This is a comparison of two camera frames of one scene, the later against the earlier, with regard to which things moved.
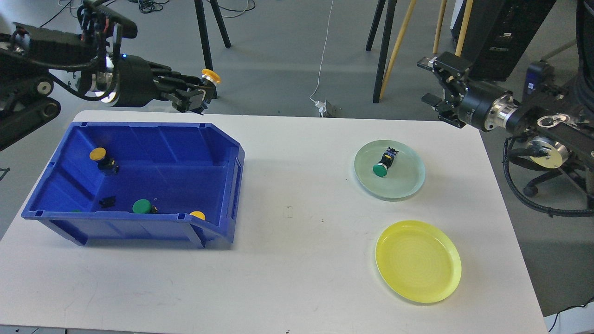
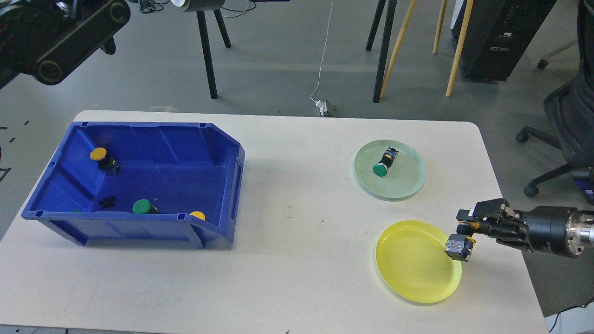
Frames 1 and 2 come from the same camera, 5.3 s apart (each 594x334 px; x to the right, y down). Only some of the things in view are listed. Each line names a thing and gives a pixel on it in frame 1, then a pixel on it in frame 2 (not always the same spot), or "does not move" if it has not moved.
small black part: [109, 202] does not move
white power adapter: [322, 106] does not move
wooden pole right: [464, 29] does not move
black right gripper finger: [447, 112] to [513, 233]
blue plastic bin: [160, 183] does not move
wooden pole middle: [439, 26] does not move
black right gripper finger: [451, 67] to [495, 209]
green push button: [381, 169] does not move
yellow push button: [211, 75] to [458, 247]
